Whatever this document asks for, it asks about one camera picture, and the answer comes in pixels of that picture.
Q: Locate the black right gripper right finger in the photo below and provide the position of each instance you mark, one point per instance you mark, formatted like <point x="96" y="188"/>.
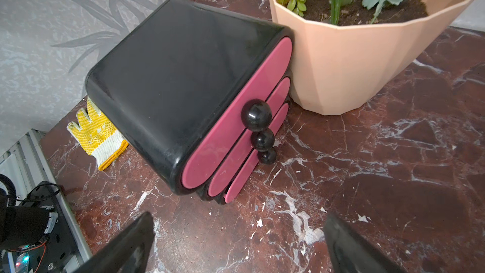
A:
<point x="350" y="252"/>

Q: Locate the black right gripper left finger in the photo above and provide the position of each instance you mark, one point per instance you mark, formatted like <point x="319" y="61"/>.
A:
<point x="127" y="252"/>

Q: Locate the pink top drawer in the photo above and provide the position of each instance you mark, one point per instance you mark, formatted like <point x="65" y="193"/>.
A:
<point x="215" y="146"/>

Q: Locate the pink drawer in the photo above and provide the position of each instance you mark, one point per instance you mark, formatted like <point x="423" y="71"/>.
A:
<point x="243" y="147"/>
<point x="215" y="146"/>
<point x="254" y="158"/>

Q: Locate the black mini drawer cabinet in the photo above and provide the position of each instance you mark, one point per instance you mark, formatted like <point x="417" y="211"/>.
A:
<point x="168" y="82"/>

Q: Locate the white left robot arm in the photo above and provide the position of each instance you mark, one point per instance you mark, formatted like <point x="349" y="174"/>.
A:
<point x="23" y="221"/>

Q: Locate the pink bottom drawer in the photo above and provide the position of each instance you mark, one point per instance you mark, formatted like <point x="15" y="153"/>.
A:
<point x="254" y="158"/>

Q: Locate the pink middle drawer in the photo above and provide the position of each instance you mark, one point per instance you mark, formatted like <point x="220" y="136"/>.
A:
<point x="243" y="147"/>

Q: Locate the yellow white work glove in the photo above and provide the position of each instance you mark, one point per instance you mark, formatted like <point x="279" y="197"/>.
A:
<point x="97" y="136"/>

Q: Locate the beige ribbed flower pot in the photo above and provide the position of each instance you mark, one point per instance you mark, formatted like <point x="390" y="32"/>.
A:
<point x="337" y="69"/>

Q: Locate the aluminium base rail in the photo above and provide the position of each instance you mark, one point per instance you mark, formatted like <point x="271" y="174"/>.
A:
<point x="29" y="182"/>

